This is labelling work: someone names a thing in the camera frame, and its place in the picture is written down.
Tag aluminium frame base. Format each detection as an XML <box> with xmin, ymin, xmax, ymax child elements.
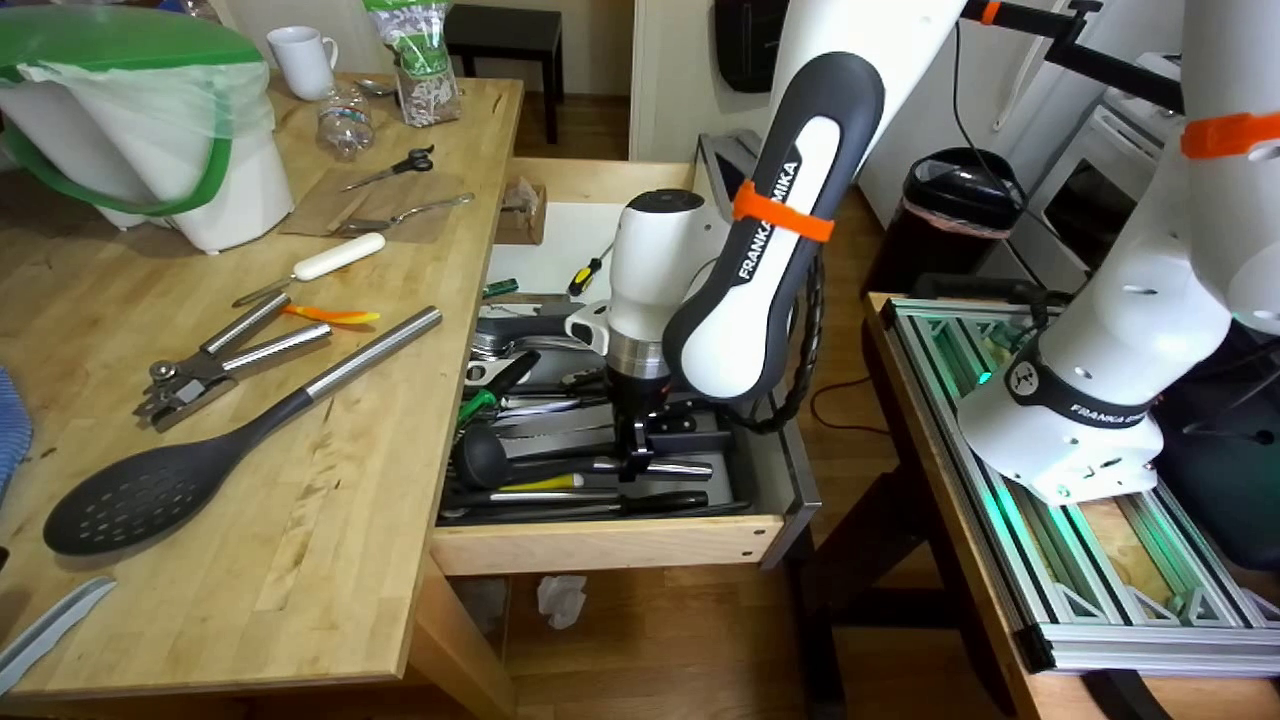
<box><xmin>883</xmin><ymin>293</ymin><xmax>1280</xmax><ymax>678</ymax></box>

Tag white mug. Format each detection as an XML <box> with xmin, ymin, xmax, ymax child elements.
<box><xmin>264</xmin><ymin>24</ymin><xmax>344</xmax><ymax>106</ymax></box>

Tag clear plastic bag, green contents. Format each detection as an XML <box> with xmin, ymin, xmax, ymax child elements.
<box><xmin>360</xmin><ymin>0</ymin><xmax>466</xmax><ymax>132</ymax></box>

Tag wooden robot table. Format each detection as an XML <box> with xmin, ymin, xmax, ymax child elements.
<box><xmin>804</xmin><ymin>289</ymin><xmax>1280</xmax><ymax>720</ymax></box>

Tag orange peeler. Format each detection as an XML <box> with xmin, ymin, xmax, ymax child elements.
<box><xmin>280</xmin><ymin>299</ymin><xmax>386</xmax><ymax>336</ymax></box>

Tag flat metal blade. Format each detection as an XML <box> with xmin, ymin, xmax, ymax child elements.
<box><xmin>0</xmin><ymin>572</ymin><xmax>121</xmax><ymax>699</ymax></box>

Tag white-handled knife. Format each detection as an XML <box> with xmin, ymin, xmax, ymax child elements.
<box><xmin>231</xmin><ymin>229</ymin><xmax>391</xmax><ymax>312</ymax></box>

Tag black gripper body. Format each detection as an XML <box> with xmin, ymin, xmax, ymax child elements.
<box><xmin>610</xmin><ymin>373</ymin><xmax>699</xmax><ymax>459</ymax></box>

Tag blue cloth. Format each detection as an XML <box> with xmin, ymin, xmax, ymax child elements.
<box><xmin>0</xmin><ymin>369</ymin><xmax>36</xmax><ymax>501</ymax></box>

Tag white bag with green trim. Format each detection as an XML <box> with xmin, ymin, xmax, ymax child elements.
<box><xmin>0</xmin><ymin>10</ymin><xmax>295</xmax><ymax>255</ymax></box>

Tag small wooden block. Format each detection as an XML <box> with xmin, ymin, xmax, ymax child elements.
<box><xmin>491</xmin><ymin>178</ymin><xmax>552</xmax><ymax>250</ymax></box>

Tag black stool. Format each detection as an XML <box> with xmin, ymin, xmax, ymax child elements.
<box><xmin>439</xmin><ymin>0</ymin><xmax>570</xmax><ymax>147</ymax></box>

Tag black slotted spoon, metal handle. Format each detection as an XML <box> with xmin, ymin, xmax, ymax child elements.
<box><xmin>42</xmin><ymin>303</ymin><xmax>447</xmax><ymax>560</ymax></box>

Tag green-handled utensil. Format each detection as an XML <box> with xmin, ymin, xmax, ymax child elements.
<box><xmin>458</xmin><ymin>386</ymin><xmax>503</xmax><ymax>432</ymax></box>

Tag grey device on platform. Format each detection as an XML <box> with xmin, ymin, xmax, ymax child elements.
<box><xmin>699</xmin><ymin>128</ymin><xmax>771</xmax><ymax>205</ymax></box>

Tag small glass jar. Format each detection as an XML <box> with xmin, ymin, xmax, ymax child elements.
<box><xmin>316</xmin><ymin>92</ymin><xmax>381</xmax><ymax>161</ymax></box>

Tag black floor cable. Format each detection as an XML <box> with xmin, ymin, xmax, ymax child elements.
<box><xmin>814</xmin><ymin>376</ymin><xmax>888</xmax><ymax>441</ymax></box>

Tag yellow and black screwdriver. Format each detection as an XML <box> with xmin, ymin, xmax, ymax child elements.
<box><xmin>566</xmin><ymin>246</ymin><xmax>621</xmax><ymax>299</ymax></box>

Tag black-handled scissors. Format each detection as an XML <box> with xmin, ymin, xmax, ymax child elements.
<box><xmin>351</xmin><ymin>145</ymin><xmax>439</xmax><ymax>191</ymax></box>

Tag white crumpled plastic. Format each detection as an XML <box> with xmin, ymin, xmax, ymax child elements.
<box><xmin>533</xmin><ymin>572</ymin><xmax>593</xmax><ymax>634</ymax></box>

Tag long black-handled knife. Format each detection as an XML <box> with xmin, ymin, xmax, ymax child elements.
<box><xmin>485</xmin><ymin>488</ymin><xmax>711</xmax><ymax>523</ymax></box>

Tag black round appliance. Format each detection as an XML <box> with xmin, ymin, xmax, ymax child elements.
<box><xmin>897</xmin><ymin>145</ymin><xmax>1031</xmax><ymax>293</ymax></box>

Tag black hanging bag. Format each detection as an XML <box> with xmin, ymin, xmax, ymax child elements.
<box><xmin>711</xmin><ymin>0</ymin><xmax>792</xmax><ymax>97</ymax></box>

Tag grey cutlery tray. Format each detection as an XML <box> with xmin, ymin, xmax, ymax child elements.
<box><xmin>438</xmin><ymin>299</ymin><xmax>752</xmax><ymax>529</ymax></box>

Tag orange strap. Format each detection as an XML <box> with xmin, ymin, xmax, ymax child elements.
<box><xmin>727</xmin><ymin>180</ymin><xmax>840</xmax><ymax>250</ymax></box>
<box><xmin>1175</xmin><ymin>107</ymin><xmax>1280</xmax><ymax>165</ymax></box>

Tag yellow-handled utensil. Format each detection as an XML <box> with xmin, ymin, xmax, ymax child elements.
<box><xmin>509</xmin><ymin>468</ymin><xmax>593</xmax><ymax>498</ymax></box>

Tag metal can opener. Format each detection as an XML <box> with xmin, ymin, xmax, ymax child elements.
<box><xmin>131</xmin><ymin>289</ymin><xmax>337</xmax><ymax>432</ymax></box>

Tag wooden drawer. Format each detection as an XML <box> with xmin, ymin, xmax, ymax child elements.
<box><xmin>427</xmin><ymin>132</ymin><xmax>825</xmax><ymax>581</ymax></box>

